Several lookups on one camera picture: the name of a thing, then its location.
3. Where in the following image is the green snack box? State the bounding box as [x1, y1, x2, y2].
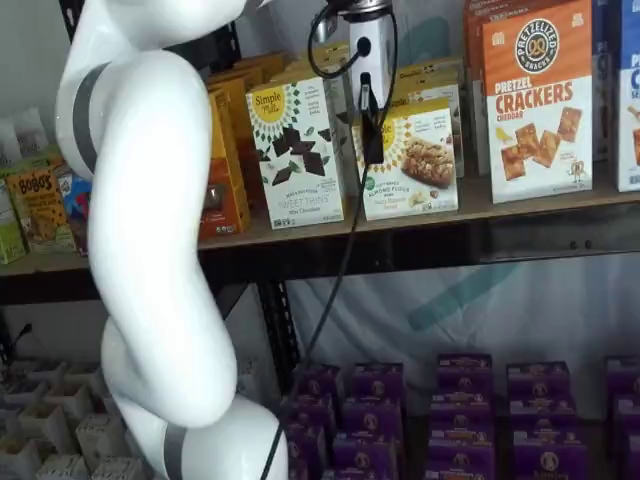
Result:
[0, 171, 27, 265]

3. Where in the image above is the Simple Mills almond bars box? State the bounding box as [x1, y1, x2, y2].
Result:
[350, 97, 460, 222]
[393, 61, 465, 87]
[387, 81, 466, 179]

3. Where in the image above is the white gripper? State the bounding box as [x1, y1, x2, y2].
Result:
[347, 18, 396, 165]

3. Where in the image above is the black metal shelf rack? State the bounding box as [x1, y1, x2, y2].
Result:
[0, 0, 109, 362]
[197, 19, 640, 396]

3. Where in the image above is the blue and white cracker box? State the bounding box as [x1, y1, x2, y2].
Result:
[616, 0, 640, 194]

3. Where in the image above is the orange pretzel crackers box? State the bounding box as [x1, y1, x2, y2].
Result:
[461, 0, 502, 177]
[481, 0, 595, 205]

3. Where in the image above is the wooden shelf board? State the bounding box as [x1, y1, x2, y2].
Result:
[0, 248, 92, 277]
[196, 173, 640, 252]

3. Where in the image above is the white patterned small carton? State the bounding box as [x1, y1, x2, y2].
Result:
[91, 454, 147, 480]
[73, 413, 127, 460]
[36, 452, 92, 480]

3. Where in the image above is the teal tape strip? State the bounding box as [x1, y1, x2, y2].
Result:
[407, 258, 524, 332]

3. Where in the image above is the blue Zbar snack box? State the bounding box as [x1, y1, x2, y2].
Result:
[53, 167, 95, 257]

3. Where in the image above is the white snack pouch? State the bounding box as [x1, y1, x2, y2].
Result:
[0, 106, 49, 167]

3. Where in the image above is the yellow Bobo's snack box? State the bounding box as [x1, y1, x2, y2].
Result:
[18, 166, 77, 255]

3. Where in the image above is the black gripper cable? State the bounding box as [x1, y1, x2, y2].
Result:
[263, 0, 400, 480]

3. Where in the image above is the purple Annie's snack box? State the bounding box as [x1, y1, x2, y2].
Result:
[283, 393, 338, 430]
[348, 362, 406, 402]
[506, 361, 572, 402]
[612, 393, 640, 437]
[428, 391, 497, 427]
[423, 449, 497, 480]
[436, 352, 495, 397]
[341, 396, 405, 437]
[603, 355, 640, 397]
[426, 423, 497, 459]
[508, 396, 577, 432]
[293, 363, 346, 402]
[331, 431, 400, 480]
[283, 422, 330, 480]
[621, 433, 640, 480]
[511, 428, 590, 480]

